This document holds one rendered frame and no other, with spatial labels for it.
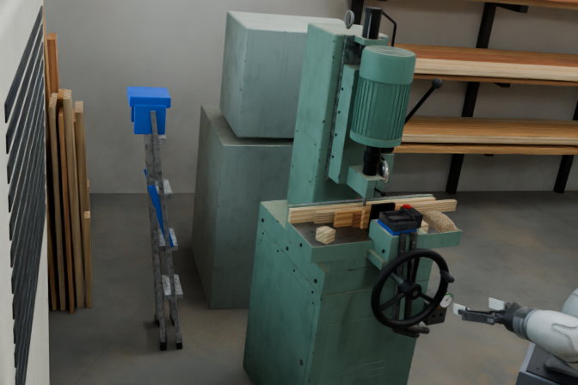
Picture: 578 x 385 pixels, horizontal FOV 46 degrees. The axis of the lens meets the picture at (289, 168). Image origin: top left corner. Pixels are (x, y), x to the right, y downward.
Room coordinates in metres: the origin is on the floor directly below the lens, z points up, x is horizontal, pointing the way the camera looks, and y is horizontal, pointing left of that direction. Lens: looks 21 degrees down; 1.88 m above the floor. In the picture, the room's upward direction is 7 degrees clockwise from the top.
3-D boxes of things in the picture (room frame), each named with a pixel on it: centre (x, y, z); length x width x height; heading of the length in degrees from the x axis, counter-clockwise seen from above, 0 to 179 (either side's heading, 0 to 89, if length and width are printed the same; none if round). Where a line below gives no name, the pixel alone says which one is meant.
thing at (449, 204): (2.25, -0.38, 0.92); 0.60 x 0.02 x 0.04; 117
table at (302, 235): (2.11, -0.35, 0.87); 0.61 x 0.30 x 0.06; 117
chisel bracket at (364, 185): (2.22, -0.27, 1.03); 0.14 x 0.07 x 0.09; 27
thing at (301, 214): (2.22, -0.29, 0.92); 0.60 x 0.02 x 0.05; 117
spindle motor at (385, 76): (2.20, -0.28, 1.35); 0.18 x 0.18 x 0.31
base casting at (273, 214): (2.31, -0.23, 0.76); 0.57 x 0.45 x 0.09; 27
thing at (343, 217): (2.16, -0.29, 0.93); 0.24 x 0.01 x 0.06; 117
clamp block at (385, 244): (2.04, -0.38, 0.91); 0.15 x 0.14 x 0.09; 117
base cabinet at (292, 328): (2.30, -0.23, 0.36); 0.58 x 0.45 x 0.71; 27
